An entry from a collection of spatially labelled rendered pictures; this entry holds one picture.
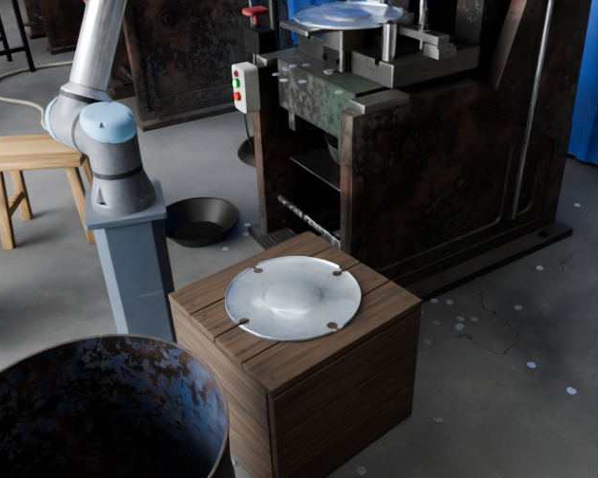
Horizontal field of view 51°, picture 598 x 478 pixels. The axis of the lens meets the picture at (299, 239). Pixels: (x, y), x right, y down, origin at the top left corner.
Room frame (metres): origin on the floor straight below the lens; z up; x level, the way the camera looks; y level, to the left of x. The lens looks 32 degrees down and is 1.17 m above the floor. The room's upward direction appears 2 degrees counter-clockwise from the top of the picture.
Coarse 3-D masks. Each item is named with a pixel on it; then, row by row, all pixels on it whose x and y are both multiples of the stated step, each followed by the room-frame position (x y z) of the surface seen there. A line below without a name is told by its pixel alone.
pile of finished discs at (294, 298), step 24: (264, 264) 1.19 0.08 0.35; (288, 264) 1.19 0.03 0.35; (312, 264) 1.18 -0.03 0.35; (240, 288) 1.10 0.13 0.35; (264, 288) 1.09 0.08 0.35; (288, 288) 1.08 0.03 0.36; (312, 288) 1.08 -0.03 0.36; (336, 288) 1.08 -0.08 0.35; (240, 312) 1.01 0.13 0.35; (264, 312) 1.01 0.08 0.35; (288, 312) 1.00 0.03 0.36; (312, 312) 1.01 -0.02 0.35; (336, 312) 1.00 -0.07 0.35; (264, 336) 0.93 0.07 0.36; (288, 336) 0.94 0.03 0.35; (312, 336) 0.93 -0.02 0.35
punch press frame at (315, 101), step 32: (416, 0) 1.97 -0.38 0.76; (448, 0) 2.04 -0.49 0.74; (480, 0) 1.71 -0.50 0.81; (448, 32) 2.04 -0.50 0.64; (480, 32) 1.70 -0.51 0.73; (288, 64) 1.77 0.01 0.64; (320, 64) 1.74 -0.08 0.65; (480, 64) 1.71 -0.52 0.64; (288, 96) 1.78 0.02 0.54; (320, 96) 1.63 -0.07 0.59; (352, 96) 1.50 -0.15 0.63; (320, 224) 1.64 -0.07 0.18
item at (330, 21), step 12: (300, 12) 1.77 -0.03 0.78; (312, 12) 1.76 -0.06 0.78; (324, 12) 1.76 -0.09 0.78; (336, 12) 1.73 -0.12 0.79; (348, 12) 1.72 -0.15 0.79; (360, 12) 1.72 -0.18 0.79; (372, 12) 1.74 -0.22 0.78; (384, 12) 1.73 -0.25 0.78; (396, 12) 1.73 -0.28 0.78; (312, 24) 1.61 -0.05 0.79; (324, 24) 1.63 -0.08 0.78; (336, 24) 1.63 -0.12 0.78; (348, 24) 1.62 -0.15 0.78; (360, 24) 1.62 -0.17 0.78; (372, 24) 1.61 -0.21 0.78
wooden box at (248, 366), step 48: (288, 240) 1.29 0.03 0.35; (192, 288) 1.11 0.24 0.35; (384, 288) 1.08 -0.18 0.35; (192, 336) 1.02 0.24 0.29; (240, 336) 0.94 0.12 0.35; (336, 336) 0.93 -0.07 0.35; (384, 336) 0.97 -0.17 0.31; (240, 384) 0.88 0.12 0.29; (288, 384) 0.82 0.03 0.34; (336, 384) 0.89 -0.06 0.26; (384, 384) 0.97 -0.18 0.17; (240, 432) 0.89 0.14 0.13; (288, 432) 0.81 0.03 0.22; (336, 432) 0.89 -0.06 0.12; (384, 432) 0.98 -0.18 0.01
